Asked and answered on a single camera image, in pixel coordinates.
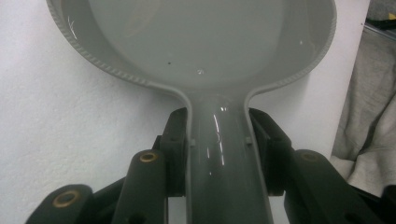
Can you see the yellow floor tape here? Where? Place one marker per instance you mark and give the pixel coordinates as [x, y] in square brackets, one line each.
[392, 16]

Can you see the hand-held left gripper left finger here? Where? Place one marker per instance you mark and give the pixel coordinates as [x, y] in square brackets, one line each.
[174, 149]

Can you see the grey dustpan with orange edge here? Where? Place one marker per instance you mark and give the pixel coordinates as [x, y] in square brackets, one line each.
[199, 46]

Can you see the grey cloth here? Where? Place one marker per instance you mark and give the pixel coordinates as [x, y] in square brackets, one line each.
[367, 109]

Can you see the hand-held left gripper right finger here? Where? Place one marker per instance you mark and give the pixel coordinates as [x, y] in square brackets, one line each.
[271, 149]

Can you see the aluminium floor rail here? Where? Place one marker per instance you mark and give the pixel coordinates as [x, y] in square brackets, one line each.
[383, 31]

